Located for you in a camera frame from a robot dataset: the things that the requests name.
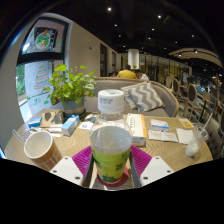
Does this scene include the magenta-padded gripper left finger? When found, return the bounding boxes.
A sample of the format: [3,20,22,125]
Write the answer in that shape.
[49,145,98,190]

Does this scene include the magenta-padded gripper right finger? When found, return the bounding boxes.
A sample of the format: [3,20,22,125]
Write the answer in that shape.
[128,145,175,188]

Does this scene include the green-labelled clear drink bottle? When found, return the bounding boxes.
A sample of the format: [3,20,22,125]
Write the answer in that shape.
[89,88,133,184]

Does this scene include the brown paper cup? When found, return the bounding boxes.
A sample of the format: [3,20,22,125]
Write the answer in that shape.
[23,130,64,172]

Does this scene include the small blue white carton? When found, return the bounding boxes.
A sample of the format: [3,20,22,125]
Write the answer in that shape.
[61,114,81,137]

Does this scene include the white marker pen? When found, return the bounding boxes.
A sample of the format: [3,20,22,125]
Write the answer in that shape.
[31,126,64,134]

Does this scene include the white paper napkin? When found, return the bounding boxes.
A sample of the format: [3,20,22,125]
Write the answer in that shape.
[175,128,194,145]

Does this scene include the clear plastic cup with straw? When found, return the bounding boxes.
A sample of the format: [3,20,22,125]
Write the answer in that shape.
[184,113,214,158]

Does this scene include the blue and white packet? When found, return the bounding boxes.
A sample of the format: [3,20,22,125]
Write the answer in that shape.
[149,118,170,132]

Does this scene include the white box with orange edge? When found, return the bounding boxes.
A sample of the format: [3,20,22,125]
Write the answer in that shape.
[125,113,148,148]

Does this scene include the pill blister pack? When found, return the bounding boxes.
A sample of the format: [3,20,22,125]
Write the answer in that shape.
[20,128,33,141]

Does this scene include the small yellow packet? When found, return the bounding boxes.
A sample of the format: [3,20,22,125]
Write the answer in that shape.
[178,117,194,129]

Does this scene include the flat blue box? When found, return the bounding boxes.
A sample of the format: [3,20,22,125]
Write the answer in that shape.
[27,116,43,129]

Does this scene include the grey curved sofa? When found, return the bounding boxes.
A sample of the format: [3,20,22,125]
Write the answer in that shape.
[83,77,180,118]

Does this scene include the grey white chevron cushion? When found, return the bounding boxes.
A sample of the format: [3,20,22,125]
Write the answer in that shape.
[120,81,165,113]

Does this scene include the green potted plant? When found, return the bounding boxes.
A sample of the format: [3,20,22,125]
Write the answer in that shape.
[41,64,98,118]

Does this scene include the group of dining chairs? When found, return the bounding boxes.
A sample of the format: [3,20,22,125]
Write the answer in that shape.
[164,76,224,134]

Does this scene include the person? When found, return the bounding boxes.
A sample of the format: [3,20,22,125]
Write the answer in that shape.
[115,64,138,80]
[134,69,150,81]

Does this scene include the white round column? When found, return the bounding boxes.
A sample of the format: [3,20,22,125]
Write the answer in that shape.
[127,48,140,70]

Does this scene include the framed food poster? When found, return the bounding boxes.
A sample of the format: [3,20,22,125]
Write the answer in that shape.
[21,18,69,54]

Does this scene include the ceiling spotlights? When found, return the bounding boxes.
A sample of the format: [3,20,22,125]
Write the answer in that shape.
[106,6,201,51]

